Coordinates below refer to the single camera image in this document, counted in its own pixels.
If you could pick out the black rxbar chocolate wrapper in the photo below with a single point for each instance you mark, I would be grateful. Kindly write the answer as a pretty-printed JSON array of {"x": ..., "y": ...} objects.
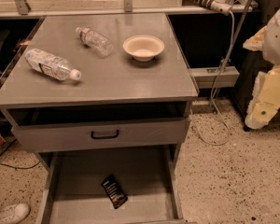
[{"x": 114, "y": 192}]

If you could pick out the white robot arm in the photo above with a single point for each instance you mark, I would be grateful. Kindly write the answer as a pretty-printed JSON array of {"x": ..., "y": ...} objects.
[{"x": 271, "y": 45}]

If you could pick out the white sneaker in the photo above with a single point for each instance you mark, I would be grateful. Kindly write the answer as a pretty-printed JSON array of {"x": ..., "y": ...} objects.
[{"x": 14, "y": 214}]

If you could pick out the small clear water bottle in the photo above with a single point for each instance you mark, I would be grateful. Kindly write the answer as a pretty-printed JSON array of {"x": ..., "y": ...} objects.
[{"x": 97, "y": 42}]

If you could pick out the black drawer handle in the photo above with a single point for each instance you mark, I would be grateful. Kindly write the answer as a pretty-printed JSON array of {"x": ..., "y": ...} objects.
[{"x": 104, "y": 135}]

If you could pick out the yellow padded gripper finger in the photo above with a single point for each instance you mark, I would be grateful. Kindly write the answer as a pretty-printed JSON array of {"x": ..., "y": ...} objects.
[
  {"x": 255, "y": 42},
  {"x": 266, "y": 99}
]

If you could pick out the grey top drawer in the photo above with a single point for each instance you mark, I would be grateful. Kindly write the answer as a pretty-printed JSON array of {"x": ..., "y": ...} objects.
[{"x": 66, "y": 137}]

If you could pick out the grey back shelf frame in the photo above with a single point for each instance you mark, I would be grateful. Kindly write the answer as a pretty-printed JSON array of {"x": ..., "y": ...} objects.
[{"x": 115, "y": 3}]

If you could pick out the white paper bowl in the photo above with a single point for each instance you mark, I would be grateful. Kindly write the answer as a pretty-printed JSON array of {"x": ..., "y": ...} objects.
[{"x": 143, "y": 48}]

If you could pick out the dark cabinet on wheels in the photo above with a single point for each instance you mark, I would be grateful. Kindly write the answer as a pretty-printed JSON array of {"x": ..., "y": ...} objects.
[{"x": 253, "y": 62}]

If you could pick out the white power strip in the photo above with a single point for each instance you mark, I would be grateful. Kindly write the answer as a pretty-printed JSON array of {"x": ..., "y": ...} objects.
[{"x": 220, "y": 6}]

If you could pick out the large labelled water bottle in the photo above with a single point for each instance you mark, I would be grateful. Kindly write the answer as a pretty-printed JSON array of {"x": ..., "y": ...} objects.
[{"x": 51, "y": 65}]

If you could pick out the open grey middle drawer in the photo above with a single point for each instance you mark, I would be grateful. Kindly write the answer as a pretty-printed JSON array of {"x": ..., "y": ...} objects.
[{"x": 130, "y": 185}]

